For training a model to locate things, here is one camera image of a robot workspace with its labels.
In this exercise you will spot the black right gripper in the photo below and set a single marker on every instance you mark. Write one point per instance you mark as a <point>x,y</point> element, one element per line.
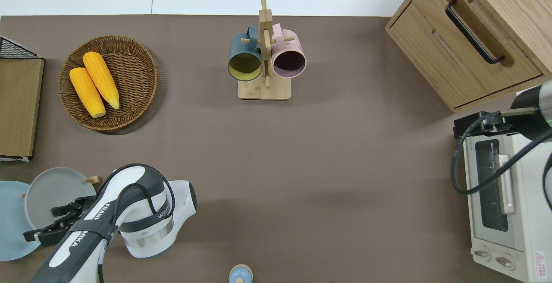
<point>463,125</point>

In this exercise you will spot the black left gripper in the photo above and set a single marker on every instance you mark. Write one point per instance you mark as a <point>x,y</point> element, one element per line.
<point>64,231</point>

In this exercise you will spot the gray round plate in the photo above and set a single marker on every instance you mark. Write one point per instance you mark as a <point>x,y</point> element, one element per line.
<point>51,188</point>

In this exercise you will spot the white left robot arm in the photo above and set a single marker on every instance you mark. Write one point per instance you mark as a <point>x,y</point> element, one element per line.
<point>142,231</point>

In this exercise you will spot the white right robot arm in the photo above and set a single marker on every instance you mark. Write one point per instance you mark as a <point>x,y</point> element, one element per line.
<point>534,110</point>

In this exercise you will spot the wooden plate rack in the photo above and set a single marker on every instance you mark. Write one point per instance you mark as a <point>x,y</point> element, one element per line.
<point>92,180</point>

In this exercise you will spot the light blue round plate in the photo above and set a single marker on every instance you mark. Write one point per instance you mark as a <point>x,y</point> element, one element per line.
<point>13,222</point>

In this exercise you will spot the wooden drawer cabinet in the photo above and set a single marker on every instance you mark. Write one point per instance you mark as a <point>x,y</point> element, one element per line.
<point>431,45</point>

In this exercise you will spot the white toaster oven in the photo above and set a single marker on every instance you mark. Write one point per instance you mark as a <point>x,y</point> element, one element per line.
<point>530,214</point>

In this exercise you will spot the short yellow corn cob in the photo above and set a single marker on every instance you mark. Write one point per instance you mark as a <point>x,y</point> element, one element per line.
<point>86,91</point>

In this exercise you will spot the silver oven knob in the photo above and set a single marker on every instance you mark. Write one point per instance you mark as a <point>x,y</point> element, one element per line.
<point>505,262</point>
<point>482,254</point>

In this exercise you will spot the long yellow corn cob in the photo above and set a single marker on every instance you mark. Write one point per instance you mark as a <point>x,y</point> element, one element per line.
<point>101,78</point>

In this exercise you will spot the brown wicker basket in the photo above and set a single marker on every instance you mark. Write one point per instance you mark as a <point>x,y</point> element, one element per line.
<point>133,71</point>

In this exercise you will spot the brown table mat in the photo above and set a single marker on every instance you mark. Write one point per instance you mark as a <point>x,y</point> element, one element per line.
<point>302,166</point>

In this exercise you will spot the blue and wood bottle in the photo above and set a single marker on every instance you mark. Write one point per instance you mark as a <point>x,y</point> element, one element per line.
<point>240,274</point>

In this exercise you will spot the pink mug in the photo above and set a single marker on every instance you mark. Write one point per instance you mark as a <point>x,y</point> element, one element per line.
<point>297,45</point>

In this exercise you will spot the wooden mug tree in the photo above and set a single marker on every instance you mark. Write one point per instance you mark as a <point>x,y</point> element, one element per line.
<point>264,91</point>

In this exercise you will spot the dark teal mug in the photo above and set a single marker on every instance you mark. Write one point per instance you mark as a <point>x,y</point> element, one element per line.
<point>239,48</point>

